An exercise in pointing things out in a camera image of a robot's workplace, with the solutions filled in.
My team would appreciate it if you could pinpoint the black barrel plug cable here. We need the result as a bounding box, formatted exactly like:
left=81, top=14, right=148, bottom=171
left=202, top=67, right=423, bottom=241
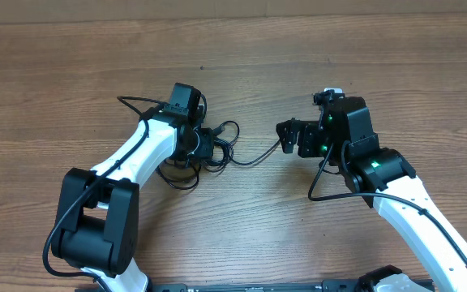
left=155, top=138, right=282, bottom=191

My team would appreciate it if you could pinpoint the black USB cable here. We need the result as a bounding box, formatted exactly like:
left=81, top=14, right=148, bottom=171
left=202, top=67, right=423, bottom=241
left=200, top=120, right=241, bottom=174

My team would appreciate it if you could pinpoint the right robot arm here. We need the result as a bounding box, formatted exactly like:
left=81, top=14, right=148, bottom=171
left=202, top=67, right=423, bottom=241
left=276, top=88, right=467, bottom=291

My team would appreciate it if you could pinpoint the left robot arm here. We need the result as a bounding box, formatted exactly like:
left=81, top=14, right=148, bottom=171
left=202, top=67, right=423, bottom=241
left=42, top=83, right=213, bottom=291

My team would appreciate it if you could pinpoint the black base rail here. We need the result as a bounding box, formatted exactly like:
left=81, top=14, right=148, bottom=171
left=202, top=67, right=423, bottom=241
left=148, top=280, right=360, bottom=292

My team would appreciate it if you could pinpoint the black right camera cable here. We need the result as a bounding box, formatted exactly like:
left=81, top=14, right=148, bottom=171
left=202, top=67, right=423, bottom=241
left=306, top=91, right=467, bottom=292

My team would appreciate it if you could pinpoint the black camera cable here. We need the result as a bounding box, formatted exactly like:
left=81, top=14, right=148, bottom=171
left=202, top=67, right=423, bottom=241
left=41, top=95, right=208, bottom=292
left=306, top=91, right=467, bottom=292

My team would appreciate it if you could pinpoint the black left camera cable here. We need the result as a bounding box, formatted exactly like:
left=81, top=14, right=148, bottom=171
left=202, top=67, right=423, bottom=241
left=41, top=95, right=208, bottom=292

